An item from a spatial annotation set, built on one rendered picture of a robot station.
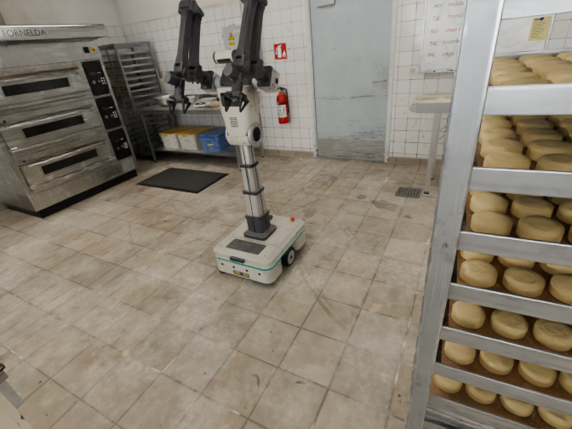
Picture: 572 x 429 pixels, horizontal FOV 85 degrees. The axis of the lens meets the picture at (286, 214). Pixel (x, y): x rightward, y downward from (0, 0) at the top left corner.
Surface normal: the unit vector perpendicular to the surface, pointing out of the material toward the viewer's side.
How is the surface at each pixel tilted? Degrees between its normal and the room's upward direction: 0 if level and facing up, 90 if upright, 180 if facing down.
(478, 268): 0
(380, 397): 0
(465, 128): 90
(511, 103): 90
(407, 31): 90
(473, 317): 0
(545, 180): 90
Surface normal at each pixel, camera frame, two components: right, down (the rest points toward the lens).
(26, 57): 0.88, 0.14
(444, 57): -0.46, 0.46
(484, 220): -0.10, -0.87
